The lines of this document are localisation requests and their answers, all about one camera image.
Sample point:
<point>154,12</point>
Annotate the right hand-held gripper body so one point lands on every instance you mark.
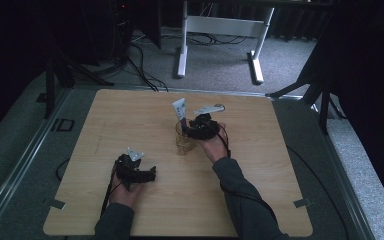
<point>206,128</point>

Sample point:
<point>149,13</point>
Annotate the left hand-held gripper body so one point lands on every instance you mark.
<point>128,170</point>

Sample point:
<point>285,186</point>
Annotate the amber glass cup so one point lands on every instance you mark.
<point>184,145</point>

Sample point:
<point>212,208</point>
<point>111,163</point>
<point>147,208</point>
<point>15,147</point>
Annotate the purple and white toothpaste tube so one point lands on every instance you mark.
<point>180,108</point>

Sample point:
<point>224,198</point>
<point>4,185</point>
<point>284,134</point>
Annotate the person's right hand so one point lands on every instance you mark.
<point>217,148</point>

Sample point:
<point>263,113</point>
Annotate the person's left hand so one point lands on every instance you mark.
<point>125,196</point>

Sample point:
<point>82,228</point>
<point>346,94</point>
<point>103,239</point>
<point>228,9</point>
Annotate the grey tape piece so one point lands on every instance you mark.
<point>54,203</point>
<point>302,202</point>

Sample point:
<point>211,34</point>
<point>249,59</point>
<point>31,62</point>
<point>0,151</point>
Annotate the black metal stand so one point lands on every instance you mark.
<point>50,90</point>
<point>324,110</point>

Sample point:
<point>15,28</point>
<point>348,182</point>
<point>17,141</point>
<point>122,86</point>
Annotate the dark computer tower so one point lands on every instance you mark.
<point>123,30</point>

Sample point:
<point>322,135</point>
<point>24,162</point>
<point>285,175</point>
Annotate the white desk frame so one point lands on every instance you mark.
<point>223,26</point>

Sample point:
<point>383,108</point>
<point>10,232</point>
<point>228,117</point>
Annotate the metal floor rail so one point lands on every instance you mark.
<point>343,186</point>
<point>20,166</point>

